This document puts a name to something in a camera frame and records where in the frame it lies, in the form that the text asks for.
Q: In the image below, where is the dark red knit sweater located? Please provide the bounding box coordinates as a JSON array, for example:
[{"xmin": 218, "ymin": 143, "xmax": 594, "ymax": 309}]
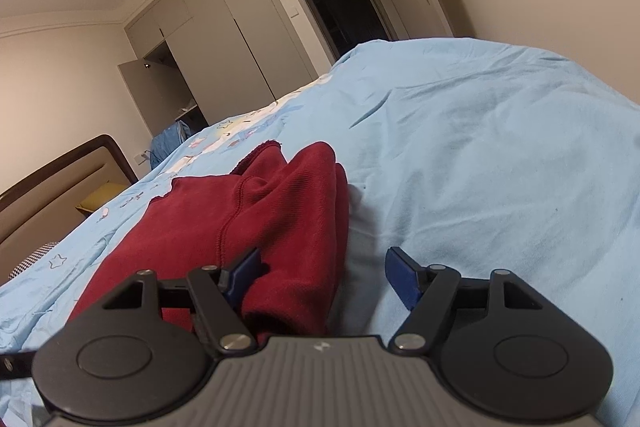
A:
[{"xmin": 72, "ymin": 141, "xmax": 349, "ymax": 340}]

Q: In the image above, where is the blue clothes pile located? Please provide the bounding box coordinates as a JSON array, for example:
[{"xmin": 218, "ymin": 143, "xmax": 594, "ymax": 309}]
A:
[{"xmin": 149, "ymin": 120, "xmax": 192, "ymax": 169}]

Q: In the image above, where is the checkered pillow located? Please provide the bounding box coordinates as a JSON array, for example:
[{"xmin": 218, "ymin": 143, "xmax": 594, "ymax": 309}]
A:
[{"xmin": 9, "ymin": 242, "xmax": 58, "ymax": 280}]

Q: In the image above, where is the light blue printed bedspread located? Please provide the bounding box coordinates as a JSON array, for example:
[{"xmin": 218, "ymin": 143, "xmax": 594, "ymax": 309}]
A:
[{"xmin": 1, "ymin": 38, "xmax": 639, "ymax": 426}]

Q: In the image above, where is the brown padded bed headboard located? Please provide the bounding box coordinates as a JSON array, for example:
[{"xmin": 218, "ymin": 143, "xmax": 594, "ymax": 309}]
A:
[{"xmin": 1, "ymin": 134, "xmax": 138, "ymax": 273}]

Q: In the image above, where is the yellow pillow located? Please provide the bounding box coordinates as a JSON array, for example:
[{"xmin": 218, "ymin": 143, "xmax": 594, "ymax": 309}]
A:
[{"xmin": 75, "ymin": 182, "xmax": 128, "ymax": 217}]

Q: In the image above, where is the grey built-in wardrobe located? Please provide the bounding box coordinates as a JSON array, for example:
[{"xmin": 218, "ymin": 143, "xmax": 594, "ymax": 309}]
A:
[{"xmin": 118, "ymin": 0, "xmax": 316, "ymax": 134}]

